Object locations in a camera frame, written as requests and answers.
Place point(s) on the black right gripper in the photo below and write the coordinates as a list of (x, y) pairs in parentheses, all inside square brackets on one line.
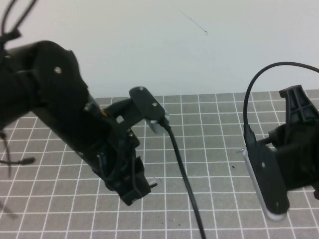
[(299, 154)]

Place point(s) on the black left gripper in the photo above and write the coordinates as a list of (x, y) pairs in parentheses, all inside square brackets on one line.
[(94, 139)]

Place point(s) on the clear pen cap black clip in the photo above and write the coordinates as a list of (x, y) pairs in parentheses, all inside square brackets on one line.
[(152, 182)]

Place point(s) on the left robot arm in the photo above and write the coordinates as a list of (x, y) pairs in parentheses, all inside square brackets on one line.
[(37, 74)]

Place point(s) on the grey grid mat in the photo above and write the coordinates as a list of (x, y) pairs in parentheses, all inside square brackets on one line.
[(211, 149)]

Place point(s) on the black right camera mount bracket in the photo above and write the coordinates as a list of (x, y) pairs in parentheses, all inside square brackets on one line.
[(270, 140)]

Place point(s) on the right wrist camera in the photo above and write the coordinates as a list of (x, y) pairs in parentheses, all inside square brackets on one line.
[(266, 174)]

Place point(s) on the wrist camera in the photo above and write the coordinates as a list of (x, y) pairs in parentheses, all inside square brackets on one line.
[(266, 174), (147, 103)]

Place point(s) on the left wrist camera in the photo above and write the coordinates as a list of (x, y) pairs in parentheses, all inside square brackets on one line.
[(147, 103)]

